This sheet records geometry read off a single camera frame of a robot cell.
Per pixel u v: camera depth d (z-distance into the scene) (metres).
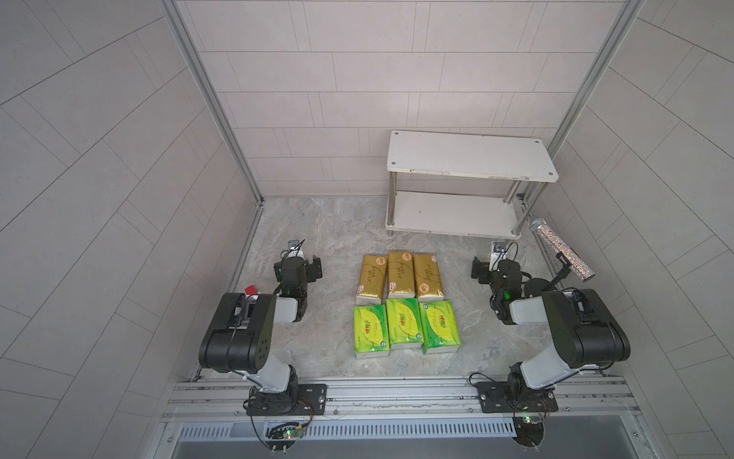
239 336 0.45
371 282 0.85
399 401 0.72
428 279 0.86
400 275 0.87
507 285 0.71
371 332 0.77
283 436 0.65
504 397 0.71
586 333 0.45
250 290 0.89
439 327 0.77
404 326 0.78
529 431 0.68
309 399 0.71
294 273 0.69
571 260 0.75
